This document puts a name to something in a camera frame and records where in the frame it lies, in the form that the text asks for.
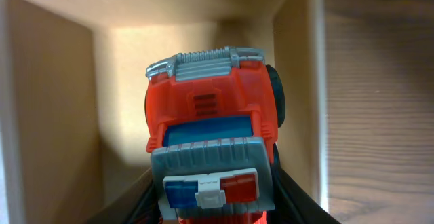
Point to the red toy fire truck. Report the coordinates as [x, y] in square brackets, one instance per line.
[213, 118]

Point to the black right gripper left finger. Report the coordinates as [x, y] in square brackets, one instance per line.
[138, 204]

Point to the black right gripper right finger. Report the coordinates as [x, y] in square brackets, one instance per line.
[292, 204]

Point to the white cardboard box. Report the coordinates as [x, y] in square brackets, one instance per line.
[73, 87]

